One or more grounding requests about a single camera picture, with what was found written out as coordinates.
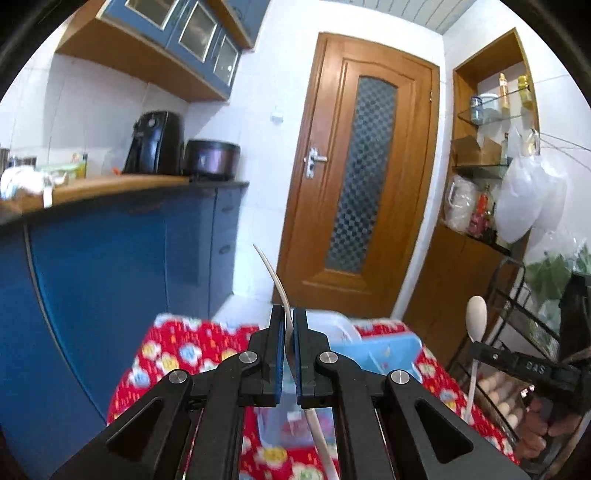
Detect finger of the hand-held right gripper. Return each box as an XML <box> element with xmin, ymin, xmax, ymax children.
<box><xmin>470</xmin><ymin>340</ymin><xmax>575</xmax><ymax>386</ymax></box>

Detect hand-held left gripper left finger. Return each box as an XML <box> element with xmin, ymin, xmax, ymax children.
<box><xmin>48</xmin><ymin>305</ymin><xmax>284</xmax><ymax>480</ymax></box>

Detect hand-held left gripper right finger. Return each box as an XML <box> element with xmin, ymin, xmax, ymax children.
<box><xmin>294</xmin><ymin>307</ymin><xmax>532</xmax><ymax>480</ymax></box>

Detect pale wooden spoon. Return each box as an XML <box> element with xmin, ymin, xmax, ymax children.
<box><xmin>463</xmin><ymin>295</ymin><xmax>489</xmax><ymax>423</ymax></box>

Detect white and blue utensil basket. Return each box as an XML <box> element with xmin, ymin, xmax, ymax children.
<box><xmin>256</xmin><ymin>310</ymin><xmax>423</xmax><ymax>450</ymax></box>

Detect person's right hand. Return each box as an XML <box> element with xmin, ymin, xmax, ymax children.
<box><xmin>519</xmin><ymin>397</ymin><xmax>585</xmax><ymax>460</ymax></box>

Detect tray of eggs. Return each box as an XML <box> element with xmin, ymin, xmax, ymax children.
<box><xmin>475</xmin><ymin>369</ymin><xmax>532</xmax><ymax>457</ymax></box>

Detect green leafy vegetables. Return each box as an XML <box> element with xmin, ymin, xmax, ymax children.
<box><xmin>526</xmin><ymin>244</ymin><xmax>591</xmax><ymax>319</ymax></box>

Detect black metal rack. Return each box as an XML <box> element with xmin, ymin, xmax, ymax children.
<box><xmin>445</xmin><ymin>256</ymin><xmax>591</xmax><ymax>476</ymax></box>

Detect red printed tablecloth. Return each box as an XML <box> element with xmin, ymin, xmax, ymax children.
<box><xmin>107</xmin><ymin>314</ymin><xmax>520</xmax><ymax>480</ymax></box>

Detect wooden shelf niche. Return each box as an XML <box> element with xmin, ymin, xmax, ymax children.
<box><xmin>402</xmin><ymin>28</ymin><xmax>543</xmax><ymax>365</ymax></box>

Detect white plastic bags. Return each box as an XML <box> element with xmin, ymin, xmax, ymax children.
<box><xmin>496</xmin><ymin>134</ymin><xmax>571</xmax><ymax>245</ymax></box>

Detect wooden door with glass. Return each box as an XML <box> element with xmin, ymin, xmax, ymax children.
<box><xmin>272</xmin><ymin>32</ymin><xmax>440</xmax><ymax>319</ymax></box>

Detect red sauce bottle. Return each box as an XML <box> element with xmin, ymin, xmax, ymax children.
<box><xmin>468</xmin><ymin>185</ymin><xmax>493</xmax><ymax>238</ymax></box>

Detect blue base cabinet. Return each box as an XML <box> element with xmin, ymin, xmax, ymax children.
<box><xmin>0</xmin><ymin>182</ymin><xmax>250</xmax><ymax>480</ymax></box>

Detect cardboard box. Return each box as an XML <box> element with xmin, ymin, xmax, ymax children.
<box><xmin>452</xmin><ymin>135</ymin><xmax>502</xmax><ymax>166</ymax></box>

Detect dark rice cooker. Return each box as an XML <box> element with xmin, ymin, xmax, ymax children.
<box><xmin>184</xmin><ymin>140</ymin><xmax>242</xmax><ymax>182</ymax></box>

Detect yellow bottle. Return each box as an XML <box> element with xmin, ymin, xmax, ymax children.
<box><xmin>517</xmin><ymin>75</ymin><xmax>536</xmax><ymax>112</ymax></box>

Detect tall amber bottle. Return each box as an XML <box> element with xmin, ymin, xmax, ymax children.
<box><xmin>499</xmin><ymin>73</ymin><xmax>511</xmax><ymax>121</ymax></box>

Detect wooden countertop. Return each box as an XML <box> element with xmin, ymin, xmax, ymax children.
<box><xmin>0</xmin><ymin>174</ymin><xmax>250</xmax><ymax>222</ymax></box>

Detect black air fryer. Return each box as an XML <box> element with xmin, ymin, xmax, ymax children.
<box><xmin>122</xmin><ymin>111</ymin><xmax>185</xmax><ymax>176</ymax></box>

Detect green packet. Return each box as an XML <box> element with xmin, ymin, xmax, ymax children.
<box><xmin>37</xmin><ymin>161</ymin><xmax>75</xmax><ymax>178</ymax></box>

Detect white cloth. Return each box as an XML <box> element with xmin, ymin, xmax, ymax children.
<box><xmin>0</xmin><ymin>166</ymin><xmax>56</xmax><ymax>208</ymax></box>

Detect metal door handle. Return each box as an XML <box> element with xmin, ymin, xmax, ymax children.
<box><xmin>304</xmin><ymin>148</ymin><xmax>328</xmax><ymax>178</ymax></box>

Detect blue wall cabinet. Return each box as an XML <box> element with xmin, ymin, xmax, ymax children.
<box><xmin>55</xmin><ymin>0</ymin><xmax>271</xmax><ymax>102</ymax></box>

